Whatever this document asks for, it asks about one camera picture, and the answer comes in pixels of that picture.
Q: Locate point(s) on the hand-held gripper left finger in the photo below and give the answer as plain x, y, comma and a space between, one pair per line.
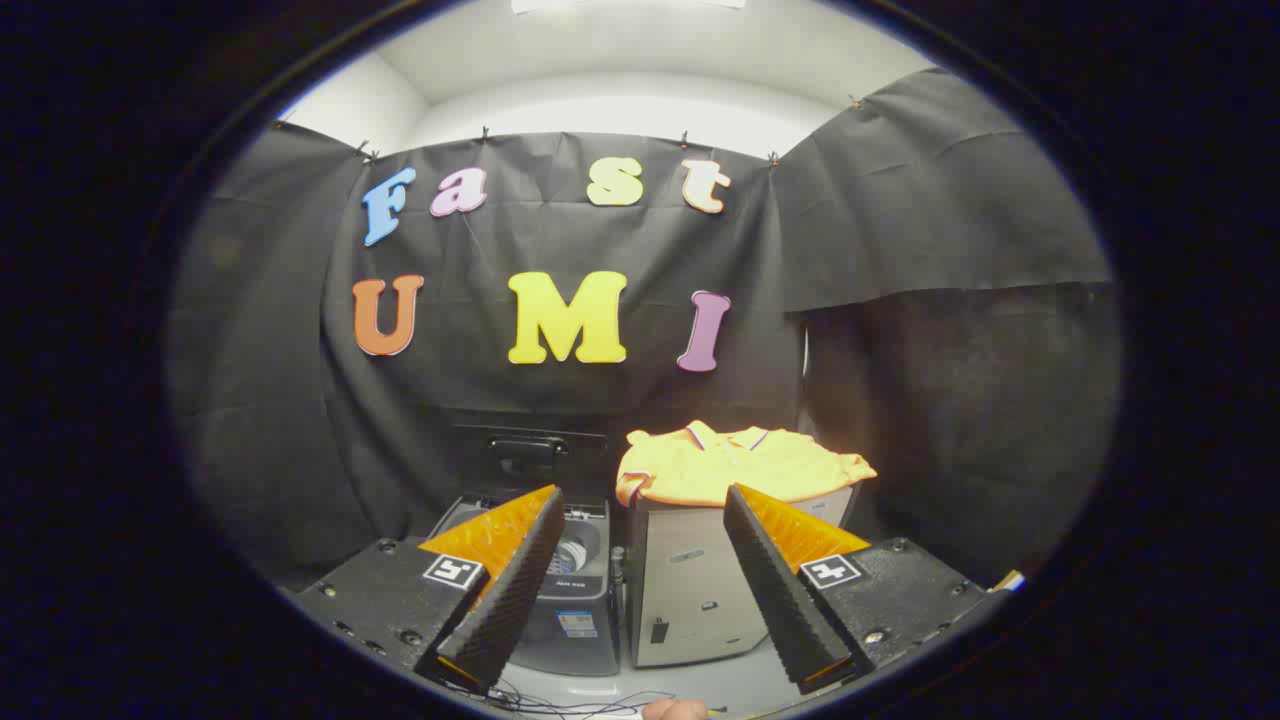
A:
505, 600

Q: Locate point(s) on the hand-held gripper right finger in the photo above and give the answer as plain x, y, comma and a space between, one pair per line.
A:
785, 600

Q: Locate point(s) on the grey washing machine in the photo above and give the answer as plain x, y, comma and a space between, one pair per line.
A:
585, 600

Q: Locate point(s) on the orange polo shirt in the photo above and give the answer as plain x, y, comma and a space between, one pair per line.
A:
720, 465

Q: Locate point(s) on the grey cabinet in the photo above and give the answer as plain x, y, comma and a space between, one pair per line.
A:
690, 590

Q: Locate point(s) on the black backdrop cloth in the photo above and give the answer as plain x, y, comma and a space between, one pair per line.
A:
600, 390

